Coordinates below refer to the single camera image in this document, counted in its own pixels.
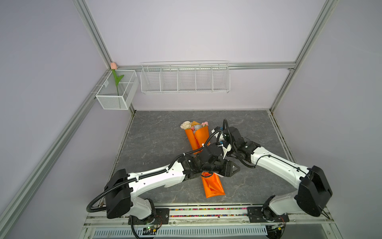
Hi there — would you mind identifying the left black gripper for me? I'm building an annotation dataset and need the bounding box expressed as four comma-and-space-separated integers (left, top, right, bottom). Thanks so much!
202, 159, 241, 178

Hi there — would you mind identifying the orange wrapping paper sheet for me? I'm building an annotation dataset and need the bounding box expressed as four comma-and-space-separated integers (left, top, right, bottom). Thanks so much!
180, 121, 225, 198

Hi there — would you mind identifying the cream rose fake flower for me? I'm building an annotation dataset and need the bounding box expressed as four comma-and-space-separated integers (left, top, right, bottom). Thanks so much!
180, 121, 192, 130

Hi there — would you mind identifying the white rose fake flower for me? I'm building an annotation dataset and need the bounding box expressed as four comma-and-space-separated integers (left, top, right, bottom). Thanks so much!
194, 124, 203, 132

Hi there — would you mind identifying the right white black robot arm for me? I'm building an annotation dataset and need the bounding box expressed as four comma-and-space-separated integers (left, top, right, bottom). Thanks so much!
226, 136, 333, 222

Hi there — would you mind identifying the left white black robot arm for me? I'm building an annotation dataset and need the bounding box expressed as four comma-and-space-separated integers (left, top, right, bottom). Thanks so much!
86, 154, 240, 220

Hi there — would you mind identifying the pink tulip fake flower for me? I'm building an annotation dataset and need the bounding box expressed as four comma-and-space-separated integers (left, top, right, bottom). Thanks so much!
110, 62, 124, 96

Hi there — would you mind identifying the white mesh corner basket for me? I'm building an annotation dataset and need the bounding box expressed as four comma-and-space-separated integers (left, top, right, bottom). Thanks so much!
95, 70, 139, 110

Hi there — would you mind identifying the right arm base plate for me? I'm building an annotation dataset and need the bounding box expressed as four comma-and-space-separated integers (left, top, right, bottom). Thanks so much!
247, 206, 289, 223

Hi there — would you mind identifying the aluminium front rail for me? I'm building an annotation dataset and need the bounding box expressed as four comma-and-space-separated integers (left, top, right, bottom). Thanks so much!
83, 204, 335, 228

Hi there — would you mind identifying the white wire wall basket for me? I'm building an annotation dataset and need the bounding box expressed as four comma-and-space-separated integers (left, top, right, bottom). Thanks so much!
140, 61, 231, 94

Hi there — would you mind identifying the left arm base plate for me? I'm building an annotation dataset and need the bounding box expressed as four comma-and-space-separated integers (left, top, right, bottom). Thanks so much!
131, 208, 170, 225

